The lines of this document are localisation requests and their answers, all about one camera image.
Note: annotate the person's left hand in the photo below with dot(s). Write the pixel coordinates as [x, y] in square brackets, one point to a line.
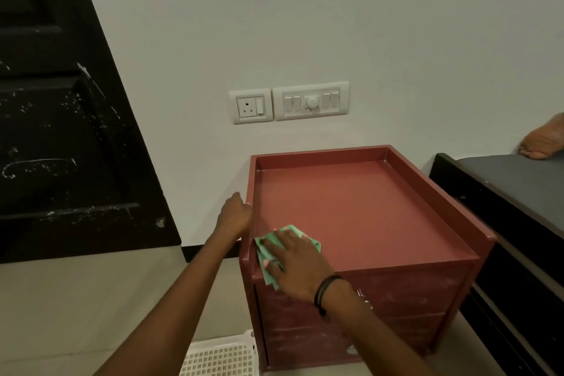
[233, 217]

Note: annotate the person's right hand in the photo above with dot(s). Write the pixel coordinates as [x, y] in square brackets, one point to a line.
[302, 270]

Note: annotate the green cleaning cloth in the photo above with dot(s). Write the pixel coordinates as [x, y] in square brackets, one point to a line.
[269, 279]

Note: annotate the red wooden nightstand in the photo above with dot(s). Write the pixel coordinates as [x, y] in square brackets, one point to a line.
[365, 208]

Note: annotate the person's right forearm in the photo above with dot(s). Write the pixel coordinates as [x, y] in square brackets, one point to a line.
[379, 340]

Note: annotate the person's left forearm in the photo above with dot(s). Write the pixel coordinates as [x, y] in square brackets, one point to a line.
[176, 305]

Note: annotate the black wrist band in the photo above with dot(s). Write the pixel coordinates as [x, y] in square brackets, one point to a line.
[321, 292]

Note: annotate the black baseboard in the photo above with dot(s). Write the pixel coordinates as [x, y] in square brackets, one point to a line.
[207, 253]

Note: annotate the silver drawer knob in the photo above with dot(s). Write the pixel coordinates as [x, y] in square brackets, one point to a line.
[351, 349]
[365, 301]

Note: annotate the white plastic basket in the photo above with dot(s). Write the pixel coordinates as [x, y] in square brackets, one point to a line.
[220, 358]

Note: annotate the black door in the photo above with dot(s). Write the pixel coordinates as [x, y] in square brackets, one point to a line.
[66, 146]

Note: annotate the grey mattress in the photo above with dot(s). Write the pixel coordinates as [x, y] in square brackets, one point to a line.
[520, 186]

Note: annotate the white wall socket plate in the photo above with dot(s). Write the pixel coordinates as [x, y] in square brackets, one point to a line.
[251, 106]

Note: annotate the white wall switch plate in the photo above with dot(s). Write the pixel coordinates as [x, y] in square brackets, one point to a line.
[310, 101]

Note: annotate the black bed frame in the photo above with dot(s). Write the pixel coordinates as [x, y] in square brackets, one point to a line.
[506, 265]

